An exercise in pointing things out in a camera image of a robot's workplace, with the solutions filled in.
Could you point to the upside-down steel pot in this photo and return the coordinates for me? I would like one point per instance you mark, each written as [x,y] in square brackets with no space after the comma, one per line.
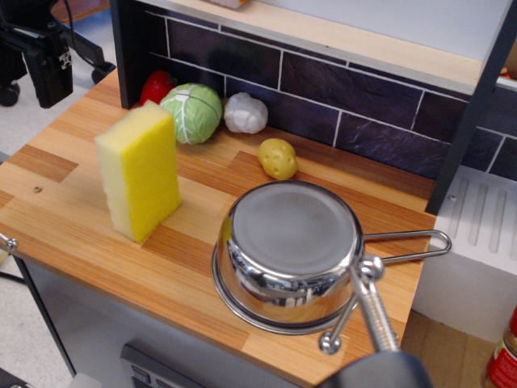
[283,255]

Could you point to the yellow sponge block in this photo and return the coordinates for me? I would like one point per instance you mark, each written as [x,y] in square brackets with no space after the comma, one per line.
[137,161]

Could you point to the yellow toy potato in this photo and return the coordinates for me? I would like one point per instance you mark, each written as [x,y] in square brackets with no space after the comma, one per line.
[278,158]

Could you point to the white toy garlic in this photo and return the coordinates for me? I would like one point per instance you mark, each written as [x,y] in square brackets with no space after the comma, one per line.
[245,114]

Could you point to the green toy cabbage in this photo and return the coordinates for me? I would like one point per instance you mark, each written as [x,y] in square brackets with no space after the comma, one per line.
[197,112]

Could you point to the silver clamp screw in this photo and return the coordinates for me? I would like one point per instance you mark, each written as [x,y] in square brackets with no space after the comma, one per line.
[363,278]

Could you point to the red toy bell pepper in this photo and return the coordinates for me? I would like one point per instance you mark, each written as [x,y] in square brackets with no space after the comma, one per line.
[157,86]

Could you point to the wooden shelf board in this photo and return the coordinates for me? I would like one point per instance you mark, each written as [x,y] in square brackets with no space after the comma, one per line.
[399,57]

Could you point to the grey oven control panel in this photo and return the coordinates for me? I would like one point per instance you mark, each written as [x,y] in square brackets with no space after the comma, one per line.
[144,371]

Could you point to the white toy sink drainboard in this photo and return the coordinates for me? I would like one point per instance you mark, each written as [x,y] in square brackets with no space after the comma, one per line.
[473,287]

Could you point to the black office chair base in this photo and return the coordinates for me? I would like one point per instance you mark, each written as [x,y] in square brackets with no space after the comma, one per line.
[91,53]

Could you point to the red spice jar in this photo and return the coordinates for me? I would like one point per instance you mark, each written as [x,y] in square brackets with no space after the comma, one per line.
[501,368]

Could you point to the black shelf post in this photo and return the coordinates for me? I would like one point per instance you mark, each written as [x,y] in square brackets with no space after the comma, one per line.
[499,53]

